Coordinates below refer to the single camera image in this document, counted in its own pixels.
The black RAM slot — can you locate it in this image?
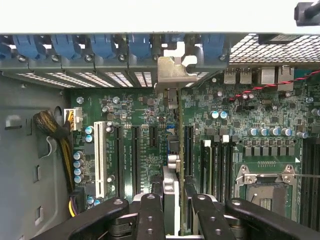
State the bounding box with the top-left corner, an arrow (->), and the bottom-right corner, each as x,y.
316,137 -> 320,226
309,137 -> 316,226
301,137 -> 309,226
229,136 -> 238,201
213,136 -> 222,201
221,134 -> 230,201

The CPU socket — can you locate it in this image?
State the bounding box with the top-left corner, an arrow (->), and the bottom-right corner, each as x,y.
234,163 -> 300,223

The long black expansion slot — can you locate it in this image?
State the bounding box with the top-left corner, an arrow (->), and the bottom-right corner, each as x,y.
113,124 -> 125,198
184,124 -> 195,177
131,124 -> 142,195

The white expansion slot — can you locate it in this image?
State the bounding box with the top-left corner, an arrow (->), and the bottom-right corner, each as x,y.
93,120 -> 106,199

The short black expansion slot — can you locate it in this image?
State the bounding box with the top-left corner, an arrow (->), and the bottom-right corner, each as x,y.
149,125 -> 158,149

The green motherboard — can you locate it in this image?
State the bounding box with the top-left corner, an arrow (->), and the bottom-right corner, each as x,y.
68,63 -> 320,226

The white power connector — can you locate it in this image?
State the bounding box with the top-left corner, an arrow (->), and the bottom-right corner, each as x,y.
63,106 -> 84,133

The perforated slot cover plate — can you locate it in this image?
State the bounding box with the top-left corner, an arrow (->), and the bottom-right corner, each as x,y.
134,71 -> 153,88
16,72 -> 70,89
46,72 -> 98,88
104,72 -> 133,88
74,72 -> 115,88

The silver rear port block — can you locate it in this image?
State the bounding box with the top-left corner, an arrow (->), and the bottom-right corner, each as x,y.
276,64 -> 295,93
238,66 -> 253,85
259,66 -> 278,86
223,66 -> 238,85

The open black PC case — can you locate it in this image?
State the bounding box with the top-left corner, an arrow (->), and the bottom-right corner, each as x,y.
0,31 -> 320,90

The blue card retention clip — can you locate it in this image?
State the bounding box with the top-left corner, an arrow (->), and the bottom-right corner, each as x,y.
127,33 -> 153,60
0,42 -> 13,61
51,34 -> 83,60
89,34 -> 118,60
200,33 -> 227,61
12,34 -> 48,61

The black chassis lock tab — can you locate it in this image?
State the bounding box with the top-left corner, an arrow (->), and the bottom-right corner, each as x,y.
258,33 -> 302,46

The braided power cable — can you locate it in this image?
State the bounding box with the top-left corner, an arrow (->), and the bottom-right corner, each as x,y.
33,109 -> 81,218

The red black twisted wire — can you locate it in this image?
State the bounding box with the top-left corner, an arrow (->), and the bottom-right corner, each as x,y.
227,70 -> 320,102

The black cable connector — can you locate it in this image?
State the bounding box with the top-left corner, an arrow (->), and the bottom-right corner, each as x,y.
293,1 -> 320,28

